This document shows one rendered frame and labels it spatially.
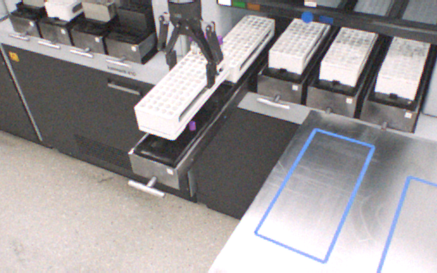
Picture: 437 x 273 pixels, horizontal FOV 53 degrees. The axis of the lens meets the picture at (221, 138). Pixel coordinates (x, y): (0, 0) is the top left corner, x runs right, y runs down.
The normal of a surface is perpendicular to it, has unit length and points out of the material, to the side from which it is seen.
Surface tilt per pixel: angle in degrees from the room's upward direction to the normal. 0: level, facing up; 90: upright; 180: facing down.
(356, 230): 0
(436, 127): 0
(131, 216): 0
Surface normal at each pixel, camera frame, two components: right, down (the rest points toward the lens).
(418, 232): -0.04, -0.74
